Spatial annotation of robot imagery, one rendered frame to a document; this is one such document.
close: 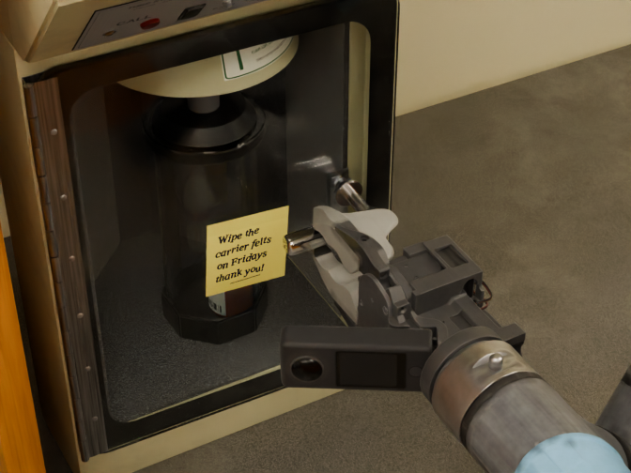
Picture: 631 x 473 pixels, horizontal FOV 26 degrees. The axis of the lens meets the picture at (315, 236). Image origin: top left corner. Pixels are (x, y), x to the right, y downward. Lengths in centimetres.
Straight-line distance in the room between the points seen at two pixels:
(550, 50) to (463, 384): 100
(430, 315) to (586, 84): 86
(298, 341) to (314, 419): 33
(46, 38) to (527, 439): 42
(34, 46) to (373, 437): 56
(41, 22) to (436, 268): 37
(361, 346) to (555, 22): 96
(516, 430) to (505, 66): 99
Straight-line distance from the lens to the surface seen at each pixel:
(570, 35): 192
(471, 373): 98
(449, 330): 104
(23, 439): 109
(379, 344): 101
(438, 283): 104
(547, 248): 156
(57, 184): 106
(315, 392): 135
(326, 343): 102
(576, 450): 93
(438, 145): 171
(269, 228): 117
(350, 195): 118
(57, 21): 89
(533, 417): 95
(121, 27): 96
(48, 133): 103
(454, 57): 181
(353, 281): 111
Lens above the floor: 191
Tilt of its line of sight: 38 degrees down
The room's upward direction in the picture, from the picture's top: straight up
